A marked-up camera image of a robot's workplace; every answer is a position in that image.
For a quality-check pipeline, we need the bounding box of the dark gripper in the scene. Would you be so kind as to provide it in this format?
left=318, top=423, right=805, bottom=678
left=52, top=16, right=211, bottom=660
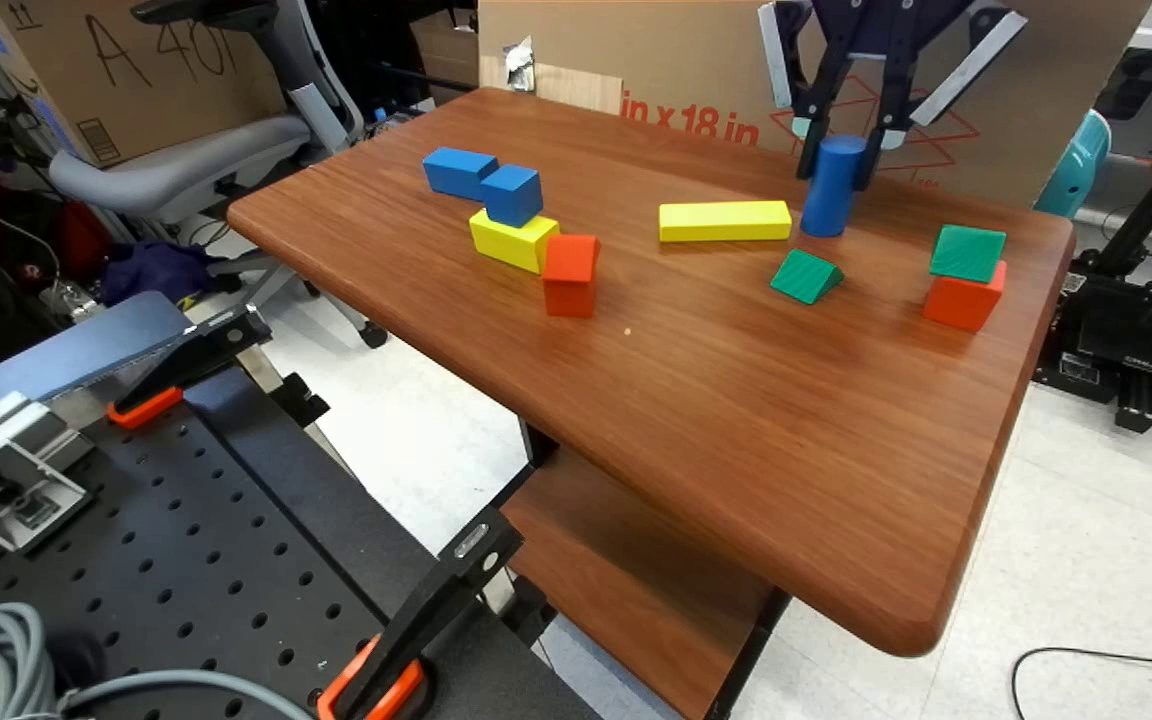
left=751, top=0, right=1031, bottom=182

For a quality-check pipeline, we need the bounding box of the tall blue block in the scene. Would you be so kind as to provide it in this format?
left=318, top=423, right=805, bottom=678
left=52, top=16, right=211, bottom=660
left=800, top=133, right=871, bottom=242

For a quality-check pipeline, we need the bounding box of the green wedge block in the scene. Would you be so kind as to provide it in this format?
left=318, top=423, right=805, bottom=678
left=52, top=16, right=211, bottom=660
left=766, top=242, right=847, bottom=307

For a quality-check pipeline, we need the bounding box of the long yellow block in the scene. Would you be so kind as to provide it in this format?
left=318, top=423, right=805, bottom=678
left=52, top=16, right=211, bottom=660
left=656, top=195, right=796, bottom=247

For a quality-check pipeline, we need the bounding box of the green sloped block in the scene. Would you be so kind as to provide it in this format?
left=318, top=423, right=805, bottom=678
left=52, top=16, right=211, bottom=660
left=924, top=221, right=1011, bottom=288

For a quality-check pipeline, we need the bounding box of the red cube block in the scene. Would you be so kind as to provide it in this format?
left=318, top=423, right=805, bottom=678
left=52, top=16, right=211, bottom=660
left=919, top=259, right=1011, bottom=337

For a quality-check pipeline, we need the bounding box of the orange-red house-shaped block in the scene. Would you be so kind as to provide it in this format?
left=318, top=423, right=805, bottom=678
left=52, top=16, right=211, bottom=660
left=538, top=227, right=603, bottom=323

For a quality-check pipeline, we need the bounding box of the short yellow block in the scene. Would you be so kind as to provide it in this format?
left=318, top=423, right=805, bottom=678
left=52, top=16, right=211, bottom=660
left=463, top=202, right=563, bottom=278

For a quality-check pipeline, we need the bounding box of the long blue block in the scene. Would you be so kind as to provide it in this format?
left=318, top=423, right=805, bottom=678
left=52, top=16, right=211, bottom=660
left=418, top=142, right=498, bottom=202

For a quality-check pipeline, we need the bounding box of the teal chair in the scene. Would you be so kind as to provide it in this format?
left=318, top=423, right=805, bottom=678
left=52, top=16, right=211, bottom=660
left=1031, top=103, right=1120, bottom=222

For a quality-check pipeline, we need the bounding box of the small blue cube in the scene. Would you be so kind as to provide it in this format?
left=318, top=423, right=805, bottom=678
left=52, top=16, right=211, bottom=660
left=475, top=158, right=548, bottom=227

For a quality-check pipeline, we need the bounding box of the black equipment cart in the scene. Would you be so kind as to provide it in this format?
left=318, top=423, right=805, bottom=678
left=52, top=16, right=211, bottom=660
left=1034, top=148, right=1152, bottom=449

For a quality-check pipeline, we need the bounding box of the grey office chair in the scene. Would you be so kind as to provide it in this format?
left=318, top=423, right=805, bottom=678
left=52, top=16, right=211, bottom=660
left=45, top=0, right=396, bottom=351

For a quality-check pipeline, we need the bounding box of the cardboard box with marker writing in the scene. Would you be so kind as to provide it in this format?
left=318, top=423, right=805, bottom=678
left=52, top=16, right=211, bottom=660
left=0, top=0, right=292, bottom=171

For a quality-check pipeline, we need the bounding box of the wooden table pedestal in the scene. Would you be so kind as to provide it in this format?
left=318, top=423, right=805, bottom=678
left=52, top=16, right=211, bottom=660
left=498, top=445, right=791, bottom=720

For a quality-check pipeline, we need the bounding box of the thin black floor cable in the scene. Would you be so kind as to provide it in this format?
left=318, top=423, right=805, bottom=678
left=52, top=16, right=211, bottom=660
left=1002, top=638, right=1152, bottom=720

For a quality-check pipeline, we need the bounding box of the orange-handled black clamp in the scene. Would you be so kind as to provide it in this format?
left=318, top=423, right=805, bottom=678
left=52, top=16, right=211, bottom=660
left=99, top=307, right=334, bottom=436
left=313, top=508, right=526, bottom=720

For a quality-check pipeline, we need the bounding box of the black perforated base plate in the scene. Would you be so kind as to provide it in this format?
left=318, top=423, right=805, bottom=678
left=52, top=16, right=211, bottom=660
left=0, top=364, right=603, bottom=720

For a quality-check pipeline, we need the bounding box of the aluminium rail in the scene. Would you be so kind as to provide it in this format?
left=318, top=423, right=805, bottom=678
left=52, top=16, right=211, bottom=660
left=0, top=288, right=191, bottom=469

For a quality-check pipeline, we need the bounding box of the grey-white cable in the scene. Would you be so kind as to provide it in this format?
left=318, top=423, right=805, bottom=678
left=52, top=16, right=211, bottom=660
left=0, top=596, right=314, bottom=720

